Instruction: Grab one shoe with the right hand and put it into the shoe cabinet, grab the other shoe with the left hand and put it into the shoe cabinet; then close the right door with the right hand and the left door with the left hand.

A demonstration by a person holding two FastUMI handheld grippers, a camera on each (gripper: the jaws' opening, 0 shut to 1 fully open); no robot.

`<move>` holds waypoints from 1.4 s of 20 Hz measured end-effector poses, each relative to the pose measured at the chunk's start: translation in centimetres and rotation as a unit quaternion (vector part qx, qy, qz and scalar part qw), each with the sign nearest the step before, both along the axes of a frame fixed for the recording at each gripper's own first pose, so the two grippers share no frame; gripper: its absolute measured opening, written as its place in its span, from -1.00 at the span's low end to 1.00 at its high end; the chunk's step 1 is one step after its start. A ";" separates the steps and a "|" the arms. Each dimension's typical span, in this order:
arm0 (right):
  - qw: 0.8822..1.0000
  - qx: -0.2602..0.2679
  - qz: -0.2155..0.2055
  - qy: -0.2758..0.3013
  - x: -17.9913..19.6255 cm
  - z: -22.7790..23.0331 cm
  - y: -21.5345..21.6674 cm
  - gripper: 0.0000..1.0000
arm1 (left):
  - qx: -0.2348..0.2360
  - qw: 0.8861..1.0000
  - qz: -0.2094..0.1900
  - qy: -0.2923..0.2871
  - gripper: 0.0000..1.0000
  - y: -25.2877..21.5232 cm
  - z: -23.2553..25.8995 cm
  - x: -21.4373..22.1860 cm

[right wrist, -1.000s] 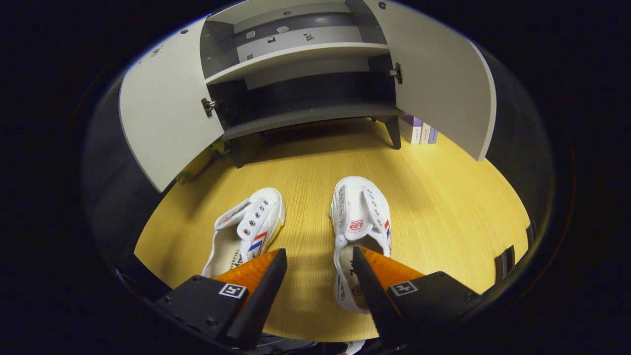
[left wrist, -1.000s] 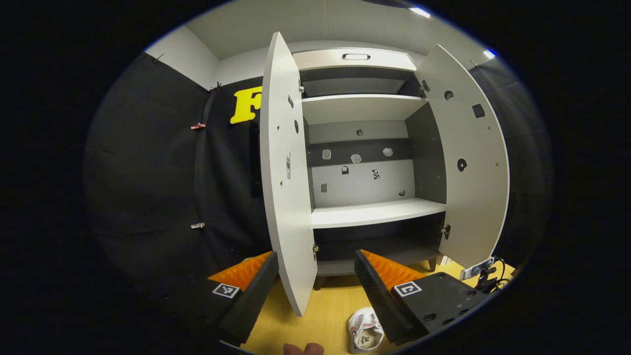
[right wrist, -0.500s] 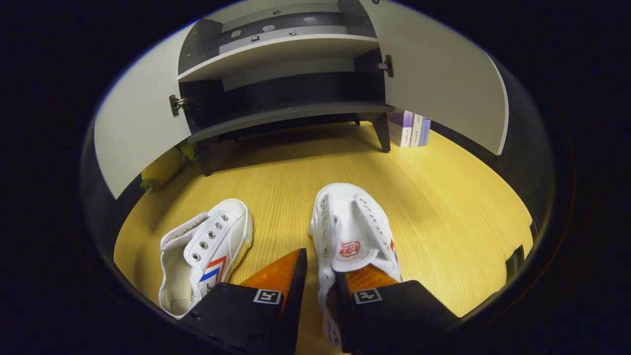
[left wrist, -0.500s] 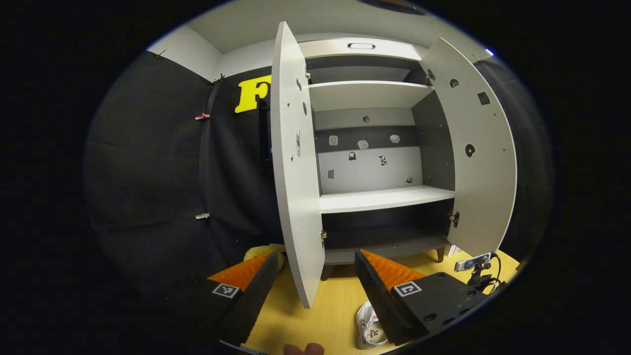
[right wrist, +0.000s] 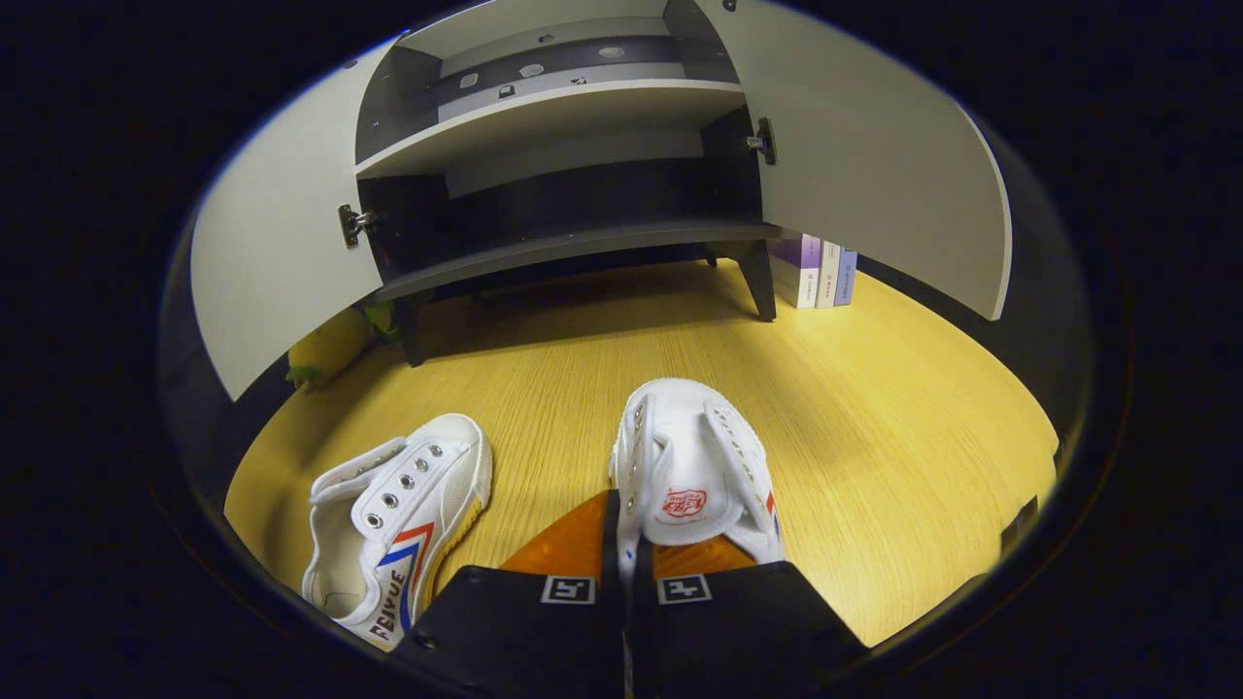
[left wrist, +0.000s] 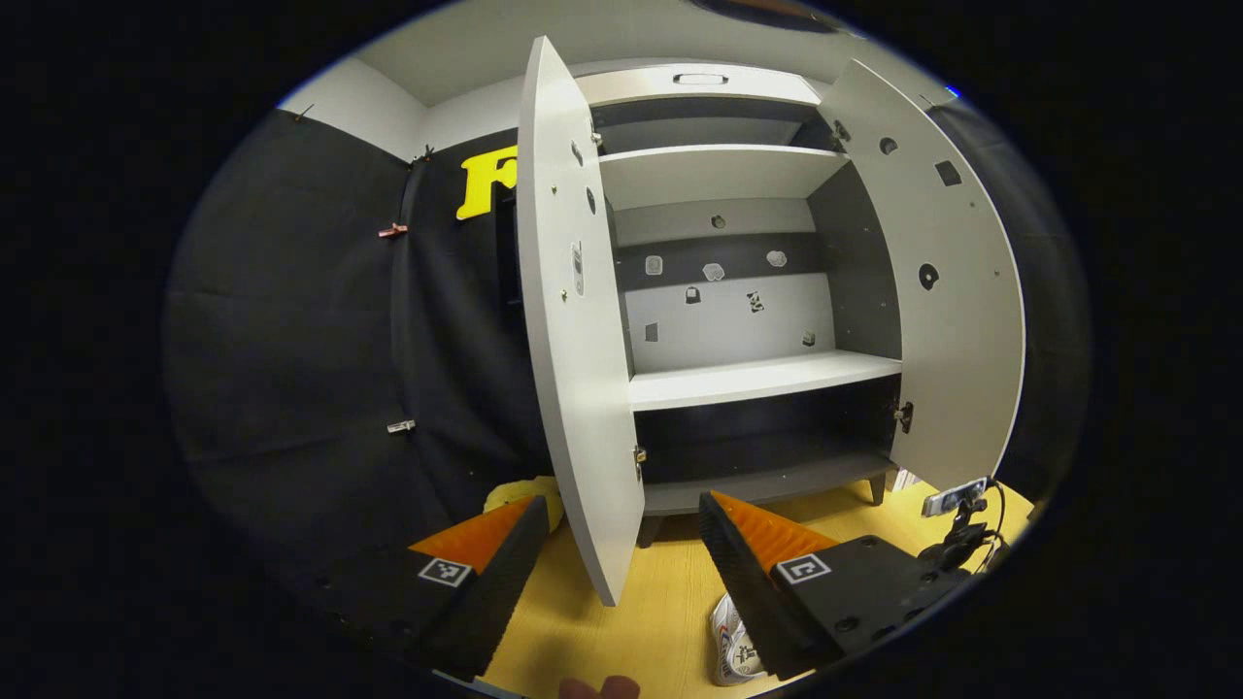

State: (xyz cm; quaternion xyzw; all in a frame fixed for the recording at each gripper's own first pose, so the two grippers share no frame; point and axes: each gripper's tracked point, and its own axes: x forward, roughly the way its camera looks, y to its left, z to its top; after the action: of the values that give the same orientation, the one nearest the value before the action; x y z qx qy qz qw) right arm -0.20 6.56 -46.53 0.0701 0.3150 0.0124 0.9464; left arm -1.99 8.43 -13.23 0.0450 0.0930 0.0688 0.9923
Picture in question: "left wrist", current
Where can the red clip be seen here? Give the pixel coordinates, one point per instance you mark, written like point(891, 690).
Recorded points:
point(392, 231)

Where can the white cardboard box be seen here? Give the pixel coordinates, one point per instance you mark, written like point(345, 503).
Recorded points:
point(905, 480)

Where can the white shoe cabinet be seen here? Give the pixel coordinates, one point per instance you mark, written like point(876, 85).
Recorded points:
point(728, 320)

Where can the white canvas shoe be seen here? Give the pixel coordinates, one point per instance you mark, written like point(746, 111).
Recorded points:
point(733, 646)

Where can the white cabinet door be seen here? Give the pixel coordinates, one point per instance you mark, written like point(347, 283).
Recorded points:
point(961, 340)
point(573, 388)

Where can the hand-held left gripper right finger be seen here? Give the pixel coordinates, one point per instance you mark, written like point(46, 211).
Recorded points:
point(743, 592)

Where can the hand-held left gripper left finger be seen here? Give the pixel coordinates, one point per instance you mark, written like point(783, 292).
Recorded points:
point(486, 602)

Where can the small camera on stand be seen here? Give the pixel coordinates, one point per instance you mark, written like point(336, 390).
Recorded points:
point(957, 497)

